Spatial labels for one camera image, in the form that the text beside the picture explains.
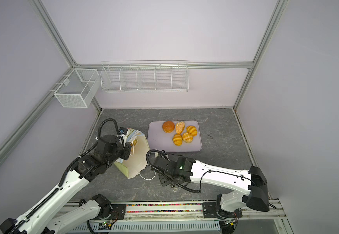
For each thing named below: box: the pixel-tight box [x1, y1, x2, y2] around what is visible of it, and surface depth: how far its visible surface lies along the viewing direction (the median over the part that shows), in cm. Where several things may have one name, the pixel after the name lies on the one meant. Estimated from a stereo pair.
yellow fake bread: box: [186, 125, 198, 137], surface depth 104 cm
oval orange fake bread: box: [175, 121, 186, 135], surface depth 107 cm
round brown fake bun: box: [162, 120, 175, 134], surface depth 107 cm
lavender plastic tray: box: [147, 120, 203, 153], surface depth 104 cm
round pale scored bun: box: [181, 131, 194, 144], surface depth 101 cm
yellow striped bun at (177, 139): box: [172, 133, 183, 147], surface depth 101 cm
